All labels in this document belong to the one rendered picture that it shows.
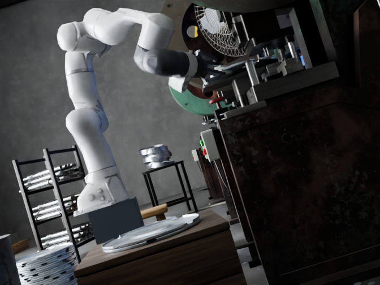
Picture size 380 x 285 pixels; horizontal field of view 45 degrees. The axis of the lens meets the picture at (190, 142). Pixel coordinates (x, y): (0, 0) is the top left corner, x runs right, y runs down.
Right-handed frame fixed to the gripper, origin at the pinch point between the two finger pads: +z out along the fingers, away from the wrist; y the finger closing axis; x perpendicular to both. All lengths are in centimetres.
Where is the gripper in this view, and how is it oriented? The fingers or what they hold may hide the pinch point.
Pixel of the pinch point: (223, 69)
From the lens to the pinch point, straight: 170.8
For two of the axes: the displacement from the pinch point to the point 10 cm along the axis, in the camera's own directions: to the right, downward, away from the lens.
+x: -7.5, 2.6, 6.1
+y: -2.4, -9.6, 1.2
